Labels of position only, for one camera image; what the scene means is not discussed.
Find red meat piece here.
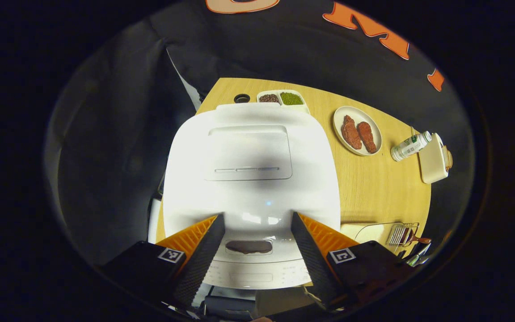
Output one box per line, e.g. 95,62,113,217
341,115,362,150
357,121,377,153

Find white rice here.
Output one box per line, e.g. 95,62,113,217
342,224,366,242

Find white green-label bottle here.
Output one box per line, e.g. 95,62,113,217
391,131,432,162

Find clear plastic rice container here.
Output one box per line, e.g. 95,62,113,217
340,221,408,251

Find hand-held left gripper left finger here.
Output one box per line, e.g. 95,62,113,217
101,213,226,309

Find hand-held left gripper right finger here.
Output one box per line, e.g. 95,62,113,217
291,212,414,311

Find white divided bean dish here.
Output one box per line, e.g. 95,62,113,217
257,90,310,114

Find round white plate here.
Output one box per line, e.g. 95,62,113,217
333,106,382,156

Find white toaster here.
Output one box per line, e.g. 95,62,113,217
418,133,450,184

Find white rice cooker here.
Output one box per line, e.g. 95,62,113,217
163,103,341,290

